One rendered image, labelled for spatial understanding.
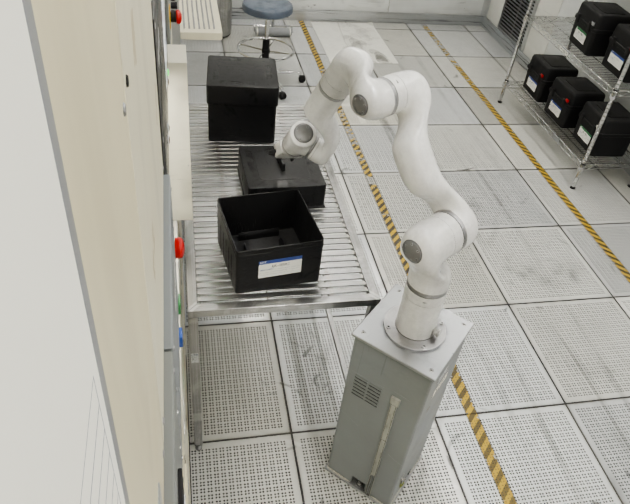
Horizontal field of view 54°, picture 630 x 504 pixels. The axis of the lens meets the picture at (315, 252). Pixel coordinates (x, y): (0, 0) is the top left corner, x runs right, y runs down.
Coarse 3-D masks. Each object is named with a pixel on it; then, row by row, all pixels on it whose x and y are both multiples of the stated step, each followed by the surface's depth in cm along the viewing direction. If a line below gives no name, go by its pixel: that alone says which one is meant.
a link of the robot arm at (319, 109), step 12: (312, 96) 177; (324, 96) 173; (312, 108) 178; (324, 108) 176; (336, 108) 177; (312, 120) 182; (324, 120) 181; (336, 120) 188; (324, 132) 184; (336, 132) 188; (324, 144) 190; (336, 144) 190; (312, 156) 195; (324, 156) 192
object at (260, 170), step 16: (240, 160) 233; (256, 160) 231; (272, 160) 232; (288, 160) 233; (304, 160) 234; (240, 176) 237; (256, 176) 223; (272, 176) 224; (288, 176) 225; (304, 176) 226; (320, 176) 227; (256, 192) 218; (304, 192) 223; (320, 192) 224
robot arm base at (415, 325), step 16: (400, 304) 181; (416, 304) 173; (432, 304) 172; (384, 320) 187; (400, 320) 182; (416, 320) 177; (432, 320) 177; (400, 336) 183; (416, 336) 181; (432, 336) 183
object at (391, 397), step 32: (448, 320) 191; (352, 352) 189; (384, 352) 179; (416, 352) 180; (448, 352) 181; (352, 384) 197; (384, 384) 188; (416, 384) 179; (352, 416) 206; (384, 416) 196; (416, 416) 187; (352, 448) 216; (384, 448) 205; (416, 448) 215; (352, 480) 229; (384, 480) 214
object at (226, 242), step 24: (288, 192) 206; (240, 216) 206; (264, 216) 210; (288, 216) 213; (312, 216) 196; (240, 240) 209; (264, 240) 210; (288, 240) 212; (312, 240) 199; (240, 264) 183; (264, 264) 186; (288, 264) 189; (312, 264) 193; (240, 288) 190; (264, 288) 193
